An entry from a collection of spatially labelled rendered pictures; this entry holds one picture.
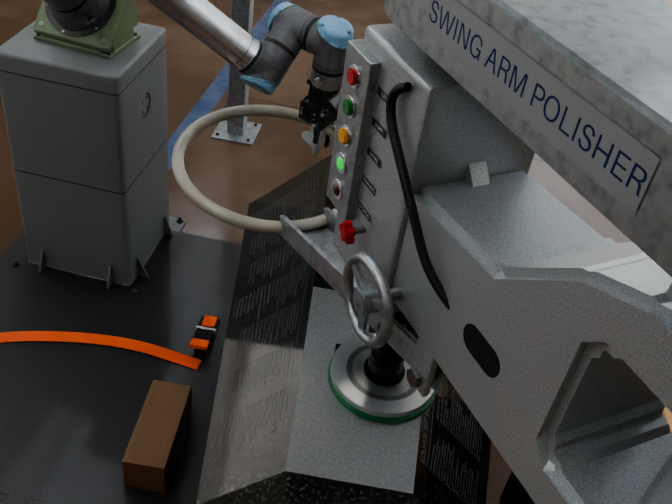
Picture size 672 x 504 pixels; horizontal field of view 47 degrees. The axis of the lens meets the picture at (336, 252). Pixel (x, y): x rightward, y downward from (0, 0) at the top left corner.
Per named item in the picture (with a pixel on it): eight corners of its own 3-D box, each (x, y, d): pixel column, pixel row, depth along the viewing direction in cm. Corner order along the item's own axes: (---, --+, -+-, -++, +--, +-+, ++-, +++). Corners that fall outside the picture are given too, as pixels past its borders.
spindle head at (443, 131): (540, 369, 125) (643, 131, 97) (423, 403, 116) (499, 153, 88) (431, 235, 149) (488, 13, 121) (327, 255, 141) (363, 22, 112)
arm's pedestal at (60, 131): (8, 270, 281) (-34, 54, 228) (72, 195, 320) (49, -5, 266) (137, 301, 277) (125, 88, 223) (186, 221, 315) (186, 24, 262)
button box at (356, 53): (359, 219, 128) (387, 62, 110) (344, 222, 127) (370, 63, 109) (339, 192, 133) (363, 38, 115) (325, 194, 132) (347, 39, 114)
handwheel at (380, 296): (428, 355, 121) (449, 284, 111) (372, 370, 117) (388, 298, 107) (385, 292, 131) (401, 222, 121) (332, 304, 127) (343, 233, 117)
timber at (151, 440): (154, 404, 241) (153, 379, 234) (191, 410, 241) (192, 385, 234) (123, 486, 218) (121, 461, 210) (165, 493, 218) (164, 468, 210)
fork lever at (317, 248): (521, 374, 128) (525, 348, 125) (421, 403, 120) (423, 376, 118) (341, 223, 184) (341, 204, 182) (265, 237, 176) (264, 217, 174)
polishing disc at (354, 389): (317, 398, 148) (318, 394, 147) (345, 325, 164) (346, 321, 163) (425, 431, 145) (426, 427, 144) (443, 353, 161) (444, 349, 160)
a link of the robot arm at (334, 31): (330, 8, 192) (363, 24, 189) (323, 53, 200) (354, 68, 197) (308, 20, 186) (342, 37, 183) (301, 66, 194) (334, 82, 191)
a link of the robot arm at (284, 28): (256, 30, 192) (296, 50, 188) (281, -9, 192) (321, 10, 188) (269, 47, 201) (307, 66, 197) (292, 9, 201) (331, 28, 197)
